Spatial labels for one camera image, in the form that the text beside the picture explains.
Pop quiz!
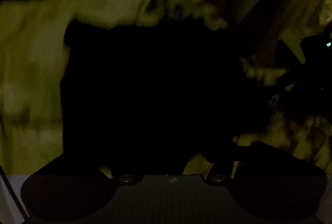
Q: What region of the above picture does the large black garment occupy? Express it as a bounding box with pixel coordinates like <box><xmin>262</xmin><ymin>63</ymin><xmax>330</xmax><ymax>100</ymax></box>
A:
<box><xmin>60</xmin><ymin>19</ymin><xmax>279</xmax><ymax>176</ymax></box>

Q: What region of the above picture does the pale patterned bed sheet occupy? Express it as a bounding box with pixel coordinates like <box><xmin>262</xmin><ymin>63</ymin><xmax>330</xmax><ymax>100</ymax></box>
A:
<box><xmin>0</xmin><ymin>0</ymin><xmax>332</xmax><ymax>178</ymax></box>

